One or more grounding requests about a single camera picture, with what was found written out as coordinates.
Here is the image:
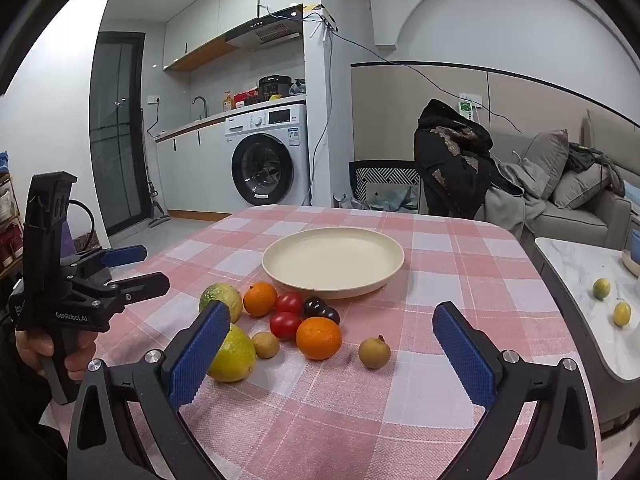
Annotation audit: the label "large green-yellow guava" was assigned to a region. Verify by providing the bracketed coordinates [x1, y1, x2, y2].
[207, 323, 257, 383]

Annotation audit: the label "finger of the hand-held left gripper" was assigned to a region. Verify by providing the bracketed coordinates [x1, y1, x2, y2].
[103, 272, 171, 308]
[99, 245, 148, 268]

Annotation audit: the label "grey sofa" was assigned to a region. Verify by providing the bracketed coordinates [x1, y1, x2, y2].
[487, 110, 640, 261]

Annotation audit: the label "person's left forearm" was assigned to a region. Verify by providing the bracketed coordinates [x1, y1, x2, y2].
[0, 355, 68, 480]

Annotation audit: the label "black glass door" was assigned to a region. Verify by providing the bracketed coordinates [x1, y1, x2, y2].
[90, 31, 151, 237]

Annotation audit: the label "white washing machine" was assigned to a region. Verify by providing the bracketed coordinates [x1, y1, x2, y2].
[223, 103, 311, 207]

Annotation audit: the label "long black wall cable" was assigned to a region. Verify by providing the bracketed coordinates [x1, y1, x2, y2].
[302, 12, 523, 133]

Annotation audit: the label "black jacket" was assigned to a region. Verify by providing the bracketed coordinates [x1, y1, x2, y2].
[414, 99, 496, 221]

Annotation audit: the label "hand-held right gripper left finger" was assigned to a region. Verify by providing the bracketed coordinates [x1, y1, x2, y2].
[67, 301, 232, 480]

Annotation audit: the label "small green-yellow guava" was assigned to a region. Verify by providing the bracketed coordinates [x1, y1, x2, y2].
[199, 283, 244, 323]

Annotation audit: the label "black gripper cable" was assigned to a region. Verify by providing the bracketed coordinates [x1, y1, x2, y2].
[67, 199, 96, 251]

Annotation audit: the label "white router box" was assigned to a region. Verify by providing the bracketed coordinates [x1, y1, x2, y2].
[302, 4, 338, 31]

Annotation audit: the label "grey hooded garment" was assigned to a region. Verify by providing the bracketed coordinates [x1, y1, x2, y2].
[482, 162, 546, 241]

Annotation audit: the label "black rice cooker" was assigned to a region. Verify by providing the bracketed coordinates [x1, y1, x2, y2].
[258, 75, 292, 101]

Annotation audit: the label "tall grey pillow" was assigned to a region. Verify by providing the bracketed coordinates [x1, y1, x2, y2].
[520, 130, 571, 201]

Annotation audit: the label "cream round plate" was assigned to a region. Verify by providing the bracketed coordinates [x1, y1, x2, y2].
[262, 227, 405, 299]

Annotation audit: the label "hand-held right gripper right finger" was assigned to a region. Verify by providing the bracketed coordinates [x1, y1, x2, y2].
[432, 301, 601, 480]

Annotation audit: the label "pink checked tablecloth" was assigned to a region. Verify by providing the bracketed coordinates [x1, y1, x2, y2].
[45, 205, 601, 480]

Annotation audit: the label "white kitchen base cabinet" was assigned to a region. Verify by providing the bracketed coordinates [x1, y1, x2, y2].
[155, 125, 233, 213]

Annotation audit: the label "orange mandarin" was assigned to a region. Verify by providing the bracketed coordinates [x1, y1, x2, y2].
[243, 281, 278, 318]
[296, 317, 343, 361]

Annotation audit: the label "person's left hand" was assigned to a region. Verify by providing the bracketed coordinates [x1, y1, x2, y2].
[15, 329, 98, 373]

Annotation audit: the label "black patterned storage basket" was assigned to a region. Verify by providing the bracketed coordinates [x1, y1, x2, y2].
[348, 160, 421, 213]

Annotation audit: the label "black range hood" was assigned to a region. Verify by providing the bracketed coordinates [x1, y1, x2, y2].
[223, 4, 304, 52]

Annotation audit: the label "red tomato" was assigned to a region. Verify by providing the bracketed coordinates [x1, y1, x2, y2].
[275, 291, 305, 317]
[269, 311, 303, 342]

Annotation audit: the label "white wall cabinets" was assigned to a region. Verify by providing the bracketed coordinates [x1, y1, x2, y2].
[162, 0, 321, 72]

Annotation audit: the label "marble side table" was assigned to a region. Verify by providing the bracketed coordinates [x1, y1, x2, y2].
[534, 236, 640, 436]

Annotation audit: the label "floor mop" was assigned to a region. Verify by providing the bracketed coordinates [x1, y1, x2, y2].
[141, 107, 171, 227]

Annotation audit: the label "dark green clothing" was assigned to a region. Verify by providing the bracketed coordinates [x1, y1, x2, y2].
[567, 142, 626, 196]

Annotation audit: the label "wooden shoe rack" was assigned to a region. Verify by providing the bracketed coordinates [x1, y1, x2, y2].
[0, 172, 26, 273]

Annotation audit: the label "brown longan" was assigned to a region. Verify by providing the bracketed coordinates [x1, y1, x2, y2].
[358, 335, 391, 370]
[251, 331, 280, 360]

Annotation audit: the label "flat grey pillow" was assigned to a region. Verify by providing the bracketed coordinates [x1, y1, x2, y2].
[550, 160, 613, 211]

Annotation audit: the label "light blue cloth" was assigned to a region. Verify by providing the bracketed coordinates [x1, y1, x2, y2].
[337, 182, 418, 213]

